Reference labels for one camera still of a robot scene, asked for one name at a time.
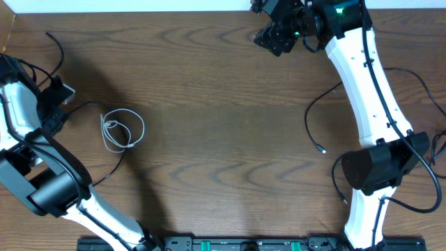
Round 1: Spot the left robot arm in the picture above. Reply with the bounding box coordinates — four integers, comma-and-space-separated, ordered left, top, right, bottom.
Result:
1, 54, 165, 250

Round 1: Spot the black USB cable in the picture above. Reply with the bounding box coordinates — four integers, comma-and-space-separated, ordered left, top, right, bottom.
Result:
304, 67, 446, 206

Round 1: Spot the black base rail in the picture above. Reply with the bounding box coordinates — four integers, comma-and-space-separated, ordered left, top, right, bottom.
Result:
76, 233, 428, 251

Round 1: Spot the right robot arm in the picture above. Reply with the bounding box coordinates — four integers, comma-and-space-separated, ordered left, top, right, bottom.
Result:
251, 0, 429, 250

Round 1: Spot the white USB cable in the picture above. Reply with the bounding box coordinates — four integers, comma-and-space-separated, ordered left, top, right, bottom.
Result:
100, 107, 146, 154

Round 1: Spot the brown cardboard panel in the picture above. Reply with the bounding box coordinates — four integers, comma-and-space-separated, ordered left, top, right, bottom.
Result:
0, 1, 16, 53

